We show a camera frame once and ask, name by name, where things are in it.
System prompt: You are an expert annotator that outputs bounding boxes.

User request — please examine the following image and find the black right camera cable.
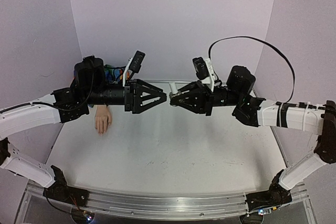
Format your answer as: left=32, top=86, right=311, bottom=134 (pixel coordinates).
left=207, top=36, right=296, bottom=104

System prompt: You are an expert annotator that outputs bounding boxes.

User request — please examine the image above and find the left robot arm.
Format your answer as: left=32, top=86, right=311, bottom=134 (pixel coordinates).
left=1, top=56, right=167, bottom=201

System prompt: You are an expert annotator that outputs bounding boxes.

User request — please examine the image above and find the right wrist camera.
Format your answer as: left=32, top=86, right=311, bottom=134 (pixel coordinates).
left=192, top=57, right=219, bottom=91

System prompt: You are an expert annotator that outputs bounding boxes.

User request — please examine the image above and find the glitter nail polish bottle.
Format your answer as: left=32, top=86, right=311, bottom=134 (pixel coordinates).
left=169, top=91, right=183, bottom=100

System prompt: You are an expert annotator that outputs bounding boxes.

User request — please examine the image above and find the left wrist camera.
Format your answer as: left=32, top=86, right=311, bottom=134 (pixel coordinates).
left=122, top=51, right=145, bottom=87

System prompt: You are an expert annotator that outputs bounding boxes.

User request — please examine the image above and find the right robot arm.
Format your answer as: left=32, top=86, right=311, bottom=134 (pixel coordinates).
left=170, top=66, right=335, bottom=212

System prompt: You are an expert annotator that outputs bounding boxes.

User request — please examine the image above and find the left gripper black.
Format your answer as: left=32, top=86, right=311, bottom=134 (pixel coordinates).
left=86, top=79, right=169, bottom=114

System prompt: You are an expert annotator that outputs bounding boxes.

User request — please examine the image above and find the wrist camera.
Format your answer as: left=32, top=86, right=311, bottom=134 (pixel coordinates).
left=122, top=51, right=145, bottom=87
left=192, top=57, right=219, bottom=91

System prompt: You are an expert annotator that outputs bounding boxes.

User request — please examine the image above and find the mannequin hand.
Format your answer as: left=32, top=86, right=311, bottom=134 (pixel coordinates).
left=94, top=105, right=112, bottom=134

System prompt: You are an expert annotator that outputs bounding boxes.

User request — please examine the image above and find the colourful patchwork sleeve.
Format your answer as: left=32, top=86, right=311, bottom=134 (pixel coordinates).
left=70, top=63, right=131, bottom=83

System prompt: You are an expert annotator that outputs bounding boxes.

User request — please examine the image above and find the aluminium front rail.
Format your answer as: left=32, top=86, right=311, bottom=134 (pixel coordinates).
left=15, top=181, right=316, bottom=223

